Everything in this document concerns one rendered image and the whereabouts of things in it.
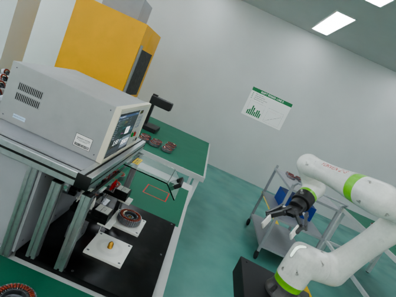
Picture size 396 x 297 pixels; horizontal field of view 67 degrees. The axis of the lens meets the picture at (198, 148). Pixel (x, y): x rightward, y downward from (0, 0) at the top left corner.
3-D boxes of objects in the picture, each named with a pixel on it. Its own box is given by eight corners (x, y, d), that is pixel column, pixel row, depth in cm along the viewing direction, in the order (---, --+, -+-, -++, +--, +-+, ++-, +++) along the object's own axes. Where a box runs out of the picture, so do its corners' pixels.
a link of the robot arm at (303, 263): (311, 300, 124) (336, 264, 120) (281, 291, 119) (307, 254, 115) (296, 277, 136) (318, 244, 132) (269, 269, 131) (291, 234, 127)
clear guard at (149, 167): (181, 184, 151) (185, 173, 150) (174, 201, 127) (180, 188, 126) (122, 157, 150) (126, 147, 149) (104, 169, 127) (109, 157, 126)
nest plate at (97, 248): (131, 248, 124) (132, 245, 124) (119, 269, 109) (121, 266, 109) (98, 233, 124) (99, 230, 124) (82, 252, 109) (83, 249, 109)
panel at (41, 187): (96, 187, 160) (116, 137, 154) (14, 252, 96) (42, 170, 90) (94, 187, 160) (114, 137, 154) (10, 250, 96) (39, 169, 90)
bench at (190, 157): (190, 186, 468) (210, 143, 453) (172, 246, 286) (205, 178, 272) (126, 157, 466) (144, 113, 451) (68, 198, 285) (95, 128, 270)
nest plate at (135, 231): (145, 223, 148) (146, 220, 148) (137, 237, 133) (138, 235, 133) (118, 210, 148) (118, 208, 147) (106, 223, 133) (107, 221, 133)
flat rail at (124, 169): (138, 160, 154) (140, 155, 153) (86, 205, 93) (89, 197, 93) (136, 159, 154) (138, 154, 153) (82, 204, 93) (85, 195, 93)
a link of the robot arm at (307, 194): (315, 208, 142) (297, 203, 148) (314, 188, 137) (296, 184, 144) (309, 216, 138) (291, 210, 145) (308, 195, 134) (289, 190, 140)
